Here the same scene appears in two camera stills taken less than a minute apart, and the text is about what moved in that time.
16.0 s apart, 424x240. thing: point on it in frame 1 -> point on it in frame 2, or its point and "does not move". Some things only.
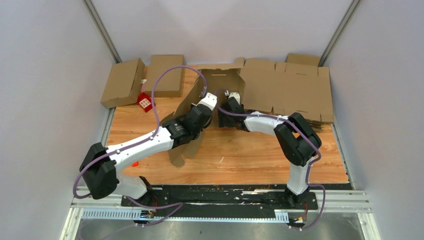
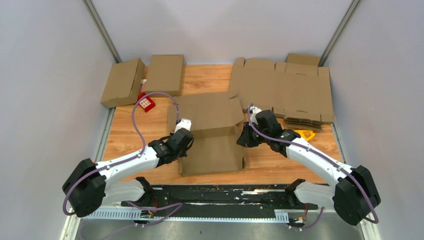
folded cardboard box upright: [170, 83] does not move
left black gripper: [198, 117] -> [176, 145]
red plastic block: [145, 101] does not move
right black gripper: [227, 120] -> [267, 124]
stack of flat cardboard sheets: [297, 85] does not move
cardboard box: [201, 103] -> [217, 147]
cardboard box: [123, 83] does not move
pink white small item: [143, 85] does not move
